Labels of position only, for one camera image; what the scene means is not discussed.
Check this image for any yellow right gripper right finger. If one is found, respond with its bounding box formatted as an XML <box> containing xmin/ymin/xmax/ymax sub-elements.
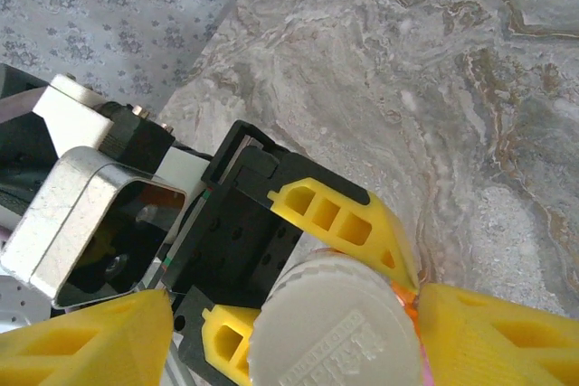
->
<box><xmin>414</xmin><ymin>281</ymin><xmax>579</xmax><ymax>386</ymax></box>

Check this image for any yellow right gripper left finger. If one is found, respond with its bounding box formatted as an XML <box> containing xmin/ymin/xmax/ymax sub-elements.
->
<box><xmin>0</xmin><ymin>288</ymin><xmax>176</xmax><ymax>386</ymax></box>

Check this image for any white-capped bottle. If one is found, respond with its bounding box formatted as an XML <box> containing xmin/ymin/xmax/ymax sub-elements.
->
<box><xmin>248</xmin><ymin>251</ymin><xmax>422</xmax><ymax>386</ymax></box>

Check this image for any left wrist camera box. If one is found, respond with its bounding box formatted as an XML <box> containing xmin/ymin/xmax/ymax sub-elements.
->
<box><xmin>0</xmin><ymin>72</ymin><xmax>189</xmax><ymax>311</ymax></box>

